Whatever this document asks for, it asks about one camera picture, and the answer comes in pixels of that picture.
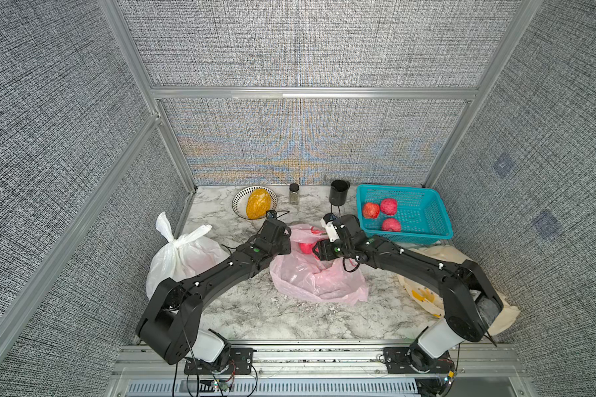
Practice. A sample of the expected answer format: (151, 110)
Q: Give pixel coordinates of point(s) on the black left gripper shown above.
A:
(285, 242)

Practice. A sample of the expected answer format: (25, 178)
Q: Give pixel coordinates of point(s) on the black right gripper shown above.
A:
(324, 251)

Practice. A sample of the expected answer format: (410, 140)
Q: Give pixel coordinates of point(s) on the pink red apple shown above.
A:
(307, 248)
(391, 225)

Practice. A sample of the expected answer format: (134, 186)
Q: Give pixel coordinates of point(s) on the pink plastic bag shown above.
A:
(306, 277)

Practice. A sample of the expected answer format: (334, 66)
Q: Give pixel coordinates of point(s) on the white plastic bag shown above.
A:
(186, 256)

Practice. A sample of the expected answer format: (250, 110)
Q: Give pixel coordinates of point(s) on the cream banana print plastic bag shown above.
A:
(434, 305)

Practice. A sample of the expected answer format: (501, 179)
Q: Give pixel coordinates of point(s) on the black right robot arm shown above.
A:
(471, 304)

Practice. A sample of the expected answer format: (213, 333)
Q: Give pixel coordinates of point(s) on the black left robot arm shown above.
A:
(170, 324)

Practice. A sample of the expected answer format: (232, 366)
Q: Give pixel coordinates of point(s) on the yellow food on plate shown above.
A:
(259, 202)

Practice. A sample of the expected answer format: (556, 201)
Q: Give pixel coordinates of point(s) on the glass herb spice jar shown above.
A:
(294, 194)

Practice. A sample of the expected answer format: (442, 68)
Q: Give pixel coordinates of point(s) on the black cylindrical cup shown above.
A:
(338, 192)

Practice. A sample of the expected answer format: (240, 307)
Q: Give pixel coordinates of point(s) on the patterned plate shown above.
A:
(240, 200)

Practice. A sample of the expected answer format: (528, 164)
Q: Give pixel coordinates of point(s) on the teal plastic basket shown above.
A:
(421, 212)

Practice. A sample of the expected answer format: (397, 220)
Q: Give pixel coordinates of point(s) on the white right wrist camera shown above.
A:
(327, 222)

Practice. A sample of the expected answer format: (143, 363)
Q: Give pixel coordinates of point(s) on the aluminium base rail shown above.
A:
(326, 368)

